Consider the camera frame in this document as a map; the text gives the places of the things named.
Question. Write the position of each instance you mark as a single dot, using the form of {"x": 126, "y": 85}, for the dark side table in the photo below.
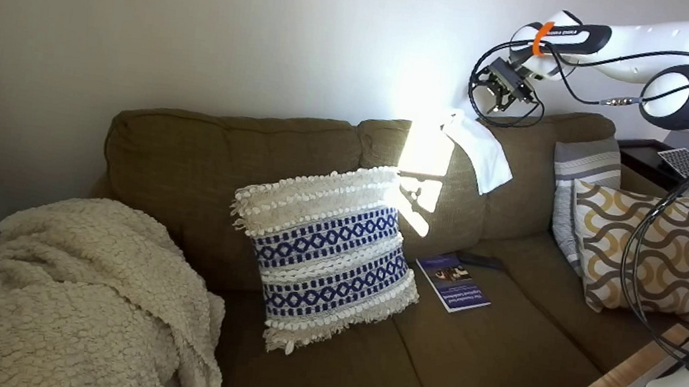
{"x": 645, "y": 160}

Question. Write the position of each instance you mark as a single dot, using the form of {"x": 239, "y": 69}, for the blue book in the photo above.
{"x": 452, "y": 282}

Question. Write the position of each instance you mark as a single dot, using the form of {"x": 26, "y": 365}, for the white and blue fringed pillow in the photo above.
{"x": 326, "y": 258}

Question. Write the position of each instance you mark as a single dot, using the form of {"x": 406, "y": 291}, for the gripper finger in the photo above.
{"x": 487, "y": 84}
{"x": 504, "y": 103}

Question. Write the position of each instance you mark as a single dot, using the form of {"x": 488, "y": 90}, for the white towel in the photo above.
{"x": 480, "y": 150}

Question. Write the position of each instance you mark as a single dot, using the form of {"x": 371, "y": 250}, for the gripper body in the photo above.
{"x": 511, "y": 79}

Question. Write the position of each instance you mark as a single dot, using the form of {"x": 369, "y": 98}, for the cream fluffy blanket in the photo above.
{"x": 71, "y": 297}

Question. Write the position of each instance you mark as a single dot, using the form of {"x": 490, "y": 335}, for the checkered card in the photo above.
{"x": 681, "y": 162}

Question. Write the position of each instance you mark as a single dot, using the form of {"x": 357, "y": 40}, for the grey striped pillow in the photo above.
{"x": 578, "y": 164}

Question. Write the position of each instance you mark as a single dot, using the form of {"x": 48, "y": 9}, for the olive brown sofa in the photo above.
{"x": 481, "y": 371}

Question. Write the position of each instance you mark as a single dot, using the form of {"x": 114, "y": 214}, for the brown wave pattern pillow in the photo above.
{"x": 643, "y": 253}

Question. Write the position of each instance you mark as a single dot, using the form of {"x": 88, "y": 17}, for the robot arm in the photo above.
{"x": 650, "y": 44}

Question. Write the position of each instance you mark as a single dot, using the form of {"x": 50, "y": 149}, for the black remote control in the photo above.
{"x": 481, "y": 261}

